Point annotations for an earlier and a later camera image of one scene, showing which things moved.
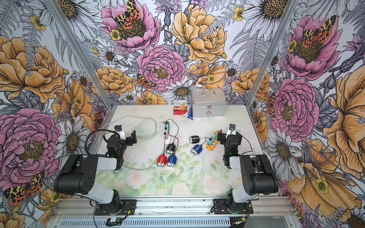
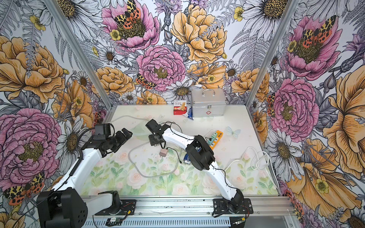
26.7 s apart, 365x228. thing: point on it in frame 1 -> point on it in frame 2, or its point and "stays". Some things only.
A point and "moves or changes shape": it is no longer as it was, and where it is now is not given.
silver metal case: [208, 102] stays
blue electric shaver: [171, 161] -> [187, 159]
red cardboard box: [180, 107] stays
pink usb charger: [167, 135] moves or changes shape
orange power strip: [212, 147] stays
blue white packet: [189, 114] stays
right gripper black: [222, 136] -> [151, 140]
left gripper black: [129, 142] -> [122, 138]
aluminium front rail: [177, 207] stays
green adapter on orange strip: [213, 138] stays
